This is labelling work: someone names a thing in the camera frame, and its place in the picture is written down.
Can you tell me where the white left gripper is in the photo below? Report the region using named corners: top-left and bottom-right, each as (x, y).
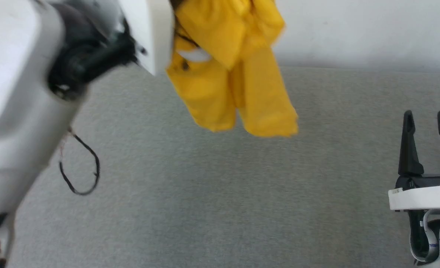
top-left (118, 0), bottom-right (176, 76)

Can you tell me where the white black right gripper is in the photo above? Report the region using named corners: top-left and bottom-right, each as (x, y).
top-left (388, 110), bottom-right (440, 212)

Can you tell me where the yellow t-shirt garment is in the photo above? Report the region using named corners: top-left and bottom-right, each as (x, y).
top-left (166, 0), bottom-right (299, 137)

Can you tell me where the white flat ribbon cable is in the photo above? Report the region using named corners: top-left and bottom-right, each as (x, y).
top-left (410, 210), bottom-right (440, 263)

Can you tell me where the thin black cable loop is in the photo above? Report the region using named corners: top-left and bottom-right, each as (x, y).
top-left (59, 128), bottom-right (101, 196)

